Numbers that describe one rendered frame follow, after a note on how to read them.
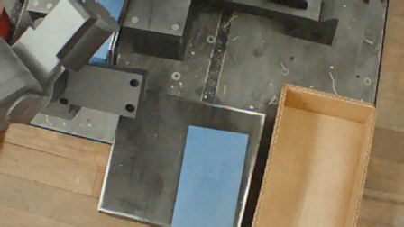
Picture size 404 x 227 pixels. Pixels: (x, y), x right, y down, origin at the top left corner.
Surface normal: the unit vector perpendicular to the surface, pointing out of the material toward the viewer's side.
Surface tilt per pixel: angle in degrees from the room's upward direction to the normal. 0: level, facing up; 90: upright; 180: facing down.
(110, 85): 29
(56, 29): 25
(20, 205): 0
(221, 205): 0
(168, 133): 0
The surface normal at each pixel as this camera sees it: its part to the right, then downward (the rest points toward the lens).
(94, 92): -0.10, 0.19
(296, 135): 0.00, -0.30
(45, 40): -0.31, -0.01
